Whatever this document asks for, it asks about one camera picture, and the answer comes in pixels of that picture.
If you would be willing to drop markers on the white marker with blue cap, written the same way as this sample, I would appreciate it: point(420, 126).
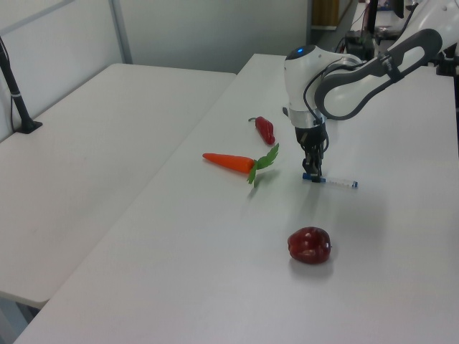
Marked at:
point(339, 182)

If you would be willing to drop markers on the white side table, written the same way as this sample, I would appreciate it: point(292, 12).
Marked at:
point(71, 161)

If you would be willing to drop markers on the yellow wooden cabinet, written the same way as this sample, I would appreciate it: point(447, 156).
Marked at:
point(324, 12)

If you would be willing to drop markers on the orange carrot with green leaves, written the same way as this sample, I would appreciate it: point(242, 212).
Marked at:
point(231, 162)

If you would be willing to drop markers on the grey partition panel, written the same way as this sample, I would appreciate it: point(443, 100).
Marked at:
point(54, 32)

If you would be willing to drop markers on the dark red apple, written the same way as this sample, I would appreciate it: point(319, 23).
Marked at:
point(309, 247)

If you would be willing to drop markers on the red chili pepper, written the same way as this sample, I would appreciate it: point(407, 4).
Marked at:
point(265, 130)

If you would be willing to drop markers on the black pole with base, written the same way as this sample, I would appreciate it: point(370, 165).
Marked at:
point(16, 96)

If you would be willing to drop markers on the black clamp bracket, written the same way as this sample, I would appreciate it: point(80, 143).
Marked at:
point(447, 62)

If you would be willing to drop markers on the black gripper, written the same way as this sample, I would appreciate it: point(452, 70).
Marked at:
point(311, 136)

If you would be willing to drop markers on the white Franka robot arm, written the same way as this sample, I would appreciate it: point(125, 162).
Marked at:
point(305, 75)

